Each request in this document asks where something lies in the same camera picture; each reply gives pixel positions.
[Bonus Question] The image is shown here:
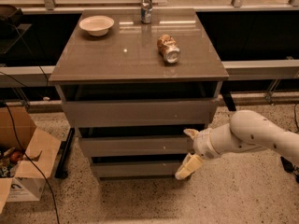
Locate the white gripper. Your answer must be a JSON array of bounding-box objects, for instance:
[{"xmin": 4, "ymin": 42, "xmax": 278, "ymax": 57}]
[{"xmin": 175, "ymin": 128, "xmax": 220, "ymax": 180}]

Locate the grey drawer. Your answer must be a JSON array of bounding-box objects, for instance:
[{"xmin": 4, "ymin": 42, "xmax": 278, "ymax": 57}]
[
  {"xmin": 91, "ymin": 161, "xmax": 181, "ymax": 178},
  {"xmin": 79, "ymin": 135, "xmax": 194, "ymax": 157},
  {"xmin": 62, "ymin": 99, "xmax": 218, "ymax": 128}
]

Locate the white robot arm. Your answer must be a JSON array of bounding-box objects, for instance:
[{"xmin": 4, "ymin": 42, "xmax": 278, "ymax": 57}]
[{"xmin": 175, "ymin": 110, "xmax": 299, "ymax": 180}]

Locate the grey top drawer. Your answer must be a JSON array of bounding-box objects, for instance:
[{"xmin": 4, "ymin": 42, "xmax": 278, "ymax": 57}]
[{"xmin": 62, "ymin": 99, "xmax": 218, "ymax": 128}]

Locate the grey drawer cabinet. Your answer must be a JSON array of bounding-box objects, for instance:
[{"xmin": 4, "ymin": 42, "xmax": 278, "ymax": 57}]
[{"xmin": 50, "ymin": 9, "xmax": 228, "ymax": 167}]

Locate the grey bottom drawer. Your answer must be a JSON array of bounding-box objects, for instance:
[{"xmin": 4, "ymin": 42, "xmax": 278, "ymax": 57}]
[{"xmin": 91, "ymin": 161, "xmax": 181, "ymax": 178}]

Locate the black table leg right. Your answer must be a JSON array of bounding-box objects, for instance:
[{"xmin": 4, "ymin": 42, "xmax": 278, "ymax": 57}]
[{"xmin": 221, "ymin": 90, "xmax": 236, "ymax": 111}]

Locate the black table leg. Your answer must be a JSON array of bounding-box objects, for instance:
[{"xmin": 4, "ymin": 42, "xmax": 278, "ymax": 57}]
[
  {"xmin": 55, "ymin": 128, "xmax": 75, "ymax": 179},
  {"xmin": 221, "ymin": 90, "xmax": 236, "ymax": 111}
]

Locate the black power adapter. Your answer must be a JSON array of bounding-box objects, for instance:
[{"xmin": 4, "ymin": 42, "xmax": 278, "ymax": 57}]
[{"xmin": 280, "ymin": 157, "xmax": 294, "ymax": 173}]

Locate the lying tan can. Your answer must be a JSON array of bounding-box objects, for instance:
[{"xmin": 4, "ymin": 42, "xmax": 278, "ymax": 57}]
[{"xmin": 157, "ymin": 35, "xmax": 180, "ymax": 63}]

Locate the black table leg left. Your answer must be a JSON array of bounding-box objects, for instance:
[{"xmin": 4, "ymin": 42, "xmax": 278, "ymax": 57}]
[{"xmin": 55, "ymin": 128, "xmax": 75, "ymax": 179}]

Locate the white bowl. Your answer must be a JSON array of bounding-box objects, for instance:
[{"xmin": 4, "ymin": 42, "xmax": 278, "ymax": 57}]
[{"xmin": 79, "ymin": 15, "xmax": 114, "ymax": 36}]

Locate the upright silver can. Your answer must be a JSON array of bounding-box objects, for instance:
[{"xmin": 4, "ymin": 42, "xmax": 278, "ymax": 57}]
[{"xmin": 141, "ymin": 0, "xmax": 152, "ymax": 24}]

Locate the cardboard box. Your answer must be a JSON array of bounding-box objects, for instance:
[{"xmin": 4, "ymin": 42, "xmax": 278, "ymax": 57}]
[{"xmin": 0, "ymin": 107, "xmax": 61, "ymax": 213}]

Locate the red apple in box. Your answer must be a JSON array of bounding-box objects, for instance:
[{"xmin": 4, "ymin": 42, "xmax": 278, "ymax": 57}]
[{"xmin": 9, "ymin": 150, "xmax": 23, "ymax": 163}]

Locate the black cable on floor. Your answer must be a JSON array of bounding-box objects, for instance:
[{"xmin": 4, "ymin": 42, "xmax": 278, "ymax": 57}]
[{"xmin": 0, "ymin": 100, "xmax": 61, "ymax": 224}]

